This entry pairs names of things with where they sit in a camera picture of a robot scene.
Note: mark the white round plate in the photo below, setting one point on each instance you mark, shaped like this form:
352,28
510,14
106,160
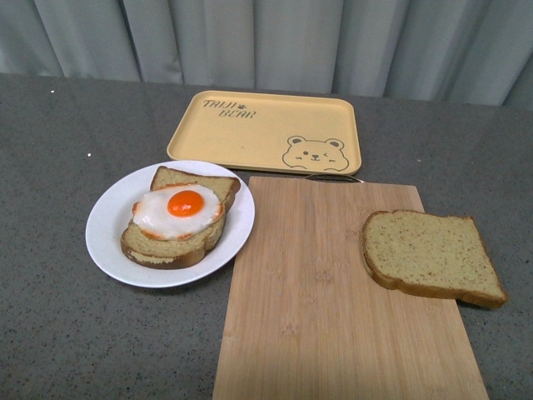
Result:
113,211

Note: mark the bread slice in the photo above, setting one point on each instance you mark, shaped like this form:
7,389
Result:
174,254
425,255

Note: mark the yellow bear tray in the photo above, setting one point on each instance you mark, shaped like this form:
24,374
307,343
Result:
269,132

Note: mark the fried egg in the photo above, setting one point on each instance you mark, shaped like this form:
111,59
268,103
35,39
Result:
177,212

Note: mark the bamboo cutting board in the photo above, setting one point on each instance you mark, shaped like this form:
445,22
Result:
306,321

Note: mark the grey curtain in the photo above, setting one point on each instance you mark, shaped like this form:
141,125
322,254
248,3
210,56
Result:
453,51

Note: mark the metal cutting board handle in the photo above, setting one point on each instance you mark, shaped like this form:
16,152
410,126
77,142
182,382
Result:
333,178

